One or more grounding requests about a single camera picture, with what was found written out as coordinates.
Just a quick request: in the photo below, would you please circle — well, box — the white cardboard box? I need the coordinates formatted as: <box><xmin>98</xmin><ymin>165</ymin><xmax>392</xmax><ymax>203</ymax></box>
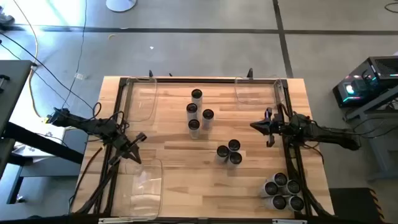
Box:
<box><xmin>12</xmin><ymin>123</ymin><xmax>68</xmax><ymax>158</ymax></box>

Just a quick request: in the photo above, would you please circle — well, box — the yellow floor cable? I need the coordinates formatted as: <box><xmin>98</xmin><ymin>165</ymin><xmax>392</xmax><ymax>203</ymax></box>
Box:
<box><xmin>12</xmin><ymin>0</ymin><xmax>43</xmax><ymax>118</ymax></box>

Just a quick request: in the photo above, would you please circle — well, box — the clear plastic bin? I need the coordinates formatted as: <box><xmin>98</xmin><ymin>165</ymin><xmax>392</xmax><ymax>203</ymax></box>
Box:
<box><xmin>124</xmin><ymin>76</ymin><xmax>158</xmax><ymax>123</ymax></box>
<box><xmin>234</xmin><ymin>77</ymin><xmax>286</xmax><ymax>106</ymax></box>
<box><xmin>119</xmin><ymin>157</ymin><xmax>165</xmax><ymax>222</ymax></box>

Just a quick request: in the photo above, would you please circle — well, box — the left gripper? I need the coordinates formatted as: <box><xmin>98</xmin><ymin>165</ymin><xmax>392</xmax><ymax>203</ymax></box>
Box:
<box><xmin>108</xmin><ymin>133</ymin><xmax>148</xmax><ymax>165</ymax></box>

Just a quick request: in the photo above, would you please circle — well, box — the black aluminium table frame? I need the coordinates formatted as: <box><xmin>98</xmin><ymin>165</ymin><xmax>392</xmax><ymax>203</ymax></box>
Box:
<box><xmin>93</xmin><ymin>77</ymin><xmax>313</xmax><ymax>218</ymax></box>

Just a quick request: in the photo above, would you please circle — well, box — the grey chair foot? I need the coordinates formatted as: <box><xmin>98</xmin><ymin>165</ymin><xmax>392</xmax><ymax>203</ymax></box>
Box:
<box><xmin>0</xmin><ymin>5</ymin><xmax>16</xmax><ymax>27</ymax></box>

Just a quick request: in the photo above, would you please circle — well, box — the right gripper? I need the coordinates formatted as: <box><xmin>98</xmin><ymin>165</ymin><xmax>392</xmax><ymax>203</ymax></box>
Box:
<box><xmin>250</xmin><ymin>106</ymin><xmax>285</xmax><ymax>149</ymax></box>

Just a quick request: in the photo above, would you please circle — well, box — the black yellow-striped mat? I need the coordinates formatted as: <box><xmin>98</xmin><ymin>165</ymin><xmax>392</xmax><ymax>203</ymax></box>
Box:
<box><xmin>328</xmin><ymin>187</ymin><xmax>386</xmax><ymax>224</ymax></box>

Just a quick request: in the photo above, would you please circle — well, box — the white round stand base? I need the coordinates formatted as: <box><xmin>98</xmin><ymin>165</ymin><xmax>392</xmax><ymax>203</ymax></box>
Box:
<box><xmin>105</xmin><ymin>0</ymin><xmax>137</xmax><ymax>12</ymax></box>

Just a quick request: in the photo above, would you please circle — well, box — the computer case with lights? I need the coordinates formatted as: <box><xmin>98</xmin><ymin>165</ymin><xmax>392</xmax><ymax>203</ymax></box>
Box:
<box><xmin>332</xmin><ymin>55</ymin><xmax>398</xmax><ymax>109</ymax></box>

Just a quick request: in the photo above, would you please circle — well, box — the black cable bundle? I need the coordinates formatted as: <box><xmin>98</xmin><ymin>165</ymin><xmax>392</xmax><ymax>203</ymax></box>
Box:
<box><xmin>70</xmin><ymin>146</ymin><xmax>124</xmax><ymax>216</ymax></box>
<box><xmin>289</xmin><ymin>146</ymin><xmax>333</xmax><ymax>217</ymax></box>

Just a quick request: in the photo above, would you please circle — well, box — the black desk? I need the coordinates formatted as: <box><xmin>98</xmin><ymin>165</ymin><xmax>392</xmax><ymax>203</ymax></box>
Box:
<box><xmin>0</xmin><ymin>60</ymin><xmax>85</xmax><ymax>206</ymax></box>

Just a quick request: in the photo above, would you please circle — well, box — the grey metal side table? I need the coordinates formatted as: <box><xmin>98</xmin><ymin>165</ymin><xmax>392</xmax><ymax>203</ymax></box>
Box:
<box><xmin>343</xmin><ymin>86</ymin><xmax>398</xmax><ymax>182</ymax></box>

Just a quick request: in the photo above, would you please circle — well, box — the black floor cable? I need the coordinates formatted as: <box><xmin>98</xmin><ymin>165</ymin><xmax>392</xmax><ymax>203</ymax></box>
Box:
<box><xmin>60</xmin><ymin>0</ymin><xmax>88</xmax><ymax>110</ymax></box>
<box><xmin>0</xmin><ymin>30</ymin><xmax>102</xmax><ymax>118</ymax></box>
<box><xmin>384</xmin><ymin>1</ymin><xmax>398</xmax><ymax>14</ymax></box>

